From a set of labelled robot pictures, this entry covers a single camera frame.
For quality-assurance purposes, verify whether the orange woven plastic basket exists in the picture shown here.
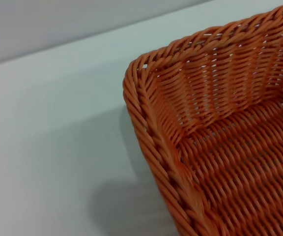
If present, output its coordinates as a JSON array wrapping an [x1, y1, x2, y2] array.
[[122, 1, 283, 236]]

